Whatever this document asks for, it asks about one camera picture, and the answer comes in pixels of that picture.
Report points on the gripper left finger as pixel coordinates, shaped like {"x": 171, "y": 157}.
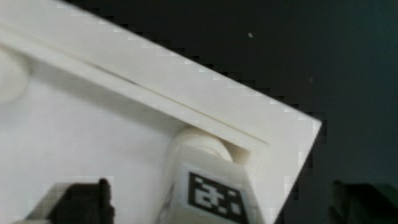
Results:
{"x": 84, "y": 206}

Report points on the white leg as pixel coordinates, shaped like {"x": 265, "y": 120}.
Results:
{"x": 206, "y": 192}

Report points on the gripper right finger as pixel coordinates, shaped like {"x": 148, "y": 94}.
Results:
{"x": 364, "y": 203}

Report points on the white square tabletop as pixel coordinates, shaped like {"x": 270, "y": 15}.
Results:
{"x": 102, "y": 94}

